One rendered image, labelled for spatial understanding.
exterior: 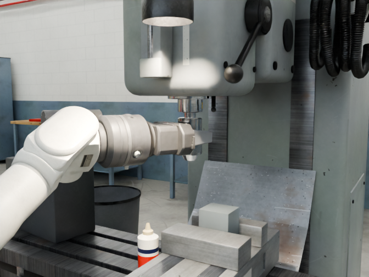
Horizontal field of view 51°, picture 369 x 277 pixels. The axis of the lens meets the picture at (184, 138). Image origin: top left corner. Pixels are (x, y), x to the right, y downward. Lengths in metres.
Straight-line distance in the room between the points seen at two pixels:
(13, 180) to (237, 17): 0.44
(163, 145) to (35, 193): 0.23
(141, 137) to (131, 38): 0.18
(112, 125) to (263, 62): 0.33
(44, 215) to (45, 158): 0.47
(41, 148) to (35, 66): 7.28
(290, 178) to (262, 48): 0.40
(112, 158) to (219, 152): 0.55
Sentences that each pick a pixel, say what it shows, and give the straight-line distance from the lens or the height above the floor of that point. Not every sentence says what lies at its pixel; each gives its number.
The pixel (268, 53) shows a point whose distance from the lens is 0.79.
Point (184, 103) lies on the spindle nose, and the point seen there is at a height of 1.30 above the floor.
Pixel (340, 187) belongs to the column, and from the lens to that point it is 1.05.
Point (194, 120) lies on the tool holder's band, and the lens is 0.72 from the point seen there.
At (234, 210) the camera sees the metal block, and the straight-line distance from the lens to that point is 0.73.
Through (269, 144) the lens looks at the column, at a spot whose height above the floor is 1.18.
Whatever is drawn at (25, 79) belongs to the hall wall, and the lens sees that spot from 8.05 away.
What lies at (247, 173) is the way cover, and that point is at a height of 1.10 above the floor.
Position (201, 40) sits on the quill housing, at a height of 1.40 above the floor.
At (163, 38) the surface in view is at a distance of 0.63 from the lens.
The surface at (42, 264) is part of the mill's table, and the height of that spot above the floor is 0.95.
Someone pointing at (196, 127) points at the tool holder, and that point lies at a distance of 0.72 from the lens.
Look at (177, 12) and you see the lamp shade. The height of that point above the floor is 1.42.
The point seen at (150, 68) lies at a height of 1.35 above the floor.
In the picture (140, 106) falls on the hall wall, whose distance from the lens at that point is 6.08.
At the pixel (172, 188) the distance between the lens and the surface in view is 4.94.
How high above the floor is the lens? 1.31
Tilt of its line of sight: 6 degrees down
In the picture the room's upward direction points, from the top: straight up
